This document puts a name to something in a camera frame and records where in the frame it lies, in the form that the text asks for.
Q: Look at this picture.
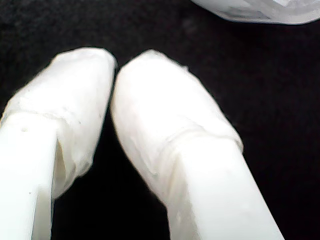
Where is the white tape roll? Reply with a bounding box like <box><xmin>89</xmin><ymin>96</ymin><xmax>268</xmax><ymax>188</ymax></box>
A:
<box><xmin>188</xmin><ymin>0</ymin><xmax>320</xmax><ymax>25</ymax></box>

